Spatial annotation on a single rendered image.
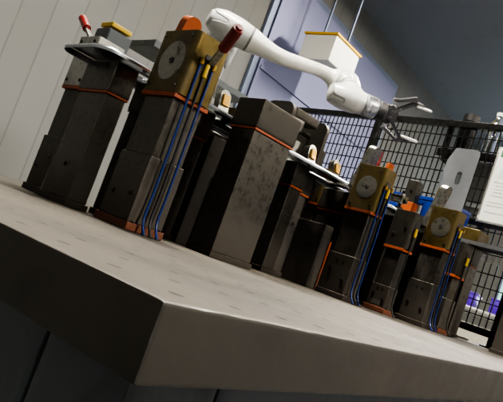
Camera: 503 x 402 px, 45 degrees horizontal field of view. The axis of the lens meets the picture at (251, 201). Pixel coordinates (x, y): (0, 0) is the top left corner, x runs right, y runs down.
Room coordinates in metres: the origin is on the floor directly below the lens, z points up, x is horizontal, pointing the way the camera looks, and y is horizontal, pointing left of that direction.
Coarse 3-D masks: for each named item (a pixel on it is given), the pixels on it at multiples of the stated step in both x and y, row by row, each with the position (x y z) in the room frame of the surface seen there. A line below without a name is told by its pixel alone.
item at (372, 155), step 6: (366, 150) 1.53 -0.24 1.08; (372, 150) 1.52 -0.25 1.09; (378, 150) 1.53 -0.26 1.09; (366, 156) 1.53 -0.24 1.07; (372, 156) 1.52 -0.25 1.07; (378, 156) 1.54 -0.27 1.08; (360, 162) 1.54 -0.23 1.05; (366, 162) 1.52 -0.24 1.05; (372, 162) 1.53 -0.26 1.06; (354, 174) 1.54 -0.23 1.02; (348, 186) 1.55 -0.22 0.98
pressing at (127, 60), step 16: (64, 48) 1.17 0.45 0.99; (80, 48) 1.17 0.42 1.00; (96, 48) 1.12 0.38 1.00; (112, 48) 1.06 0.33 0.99; (128, 64) 1.16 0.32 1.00; (144, 80) 1.23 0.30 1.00; (224, 112) 1.26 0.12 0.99; (224, 128) 1.46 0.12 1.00; (304, 160) 1.45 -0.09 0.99; (320, 176) 1.68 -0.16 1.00; (336, 176) 1.54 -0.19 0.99
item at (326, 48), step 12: (312, 36) 5.01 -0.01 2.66; (324, 36) 4.93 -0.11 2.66; (336, 36) 4.86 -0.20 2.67; (312, 48) 4.98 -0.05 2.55; (324, 48) 4.90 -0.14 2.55; (336, 48) 4.88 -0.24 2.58; (348, 48) 5.00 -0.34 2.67; (312, 60) 4.97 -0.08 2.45; (324, 60) 4.88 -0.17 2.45; (336, 60) 4.92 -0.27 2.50; (348, 60) 5.05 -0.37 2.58
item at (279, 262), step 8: (312, 176) 1.59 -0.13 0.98; (312, 184) 1.60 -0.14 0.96; (304, 192) 1.58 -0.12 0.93; (304, 200) 1.60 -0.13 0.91; (296, 208) 1.58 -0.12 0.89; (296, 216) 1.59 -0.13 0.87; (288, 224) 1.58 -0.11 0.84; (296, 224) 1.60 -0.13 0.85; (288, 232) 1.58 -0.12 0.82; (288, 240) 1.59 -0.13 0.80; (280, 248) 1.58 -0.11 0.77; (280, 256) 1.59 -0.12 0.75; (280, 264) 1.59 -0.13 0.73
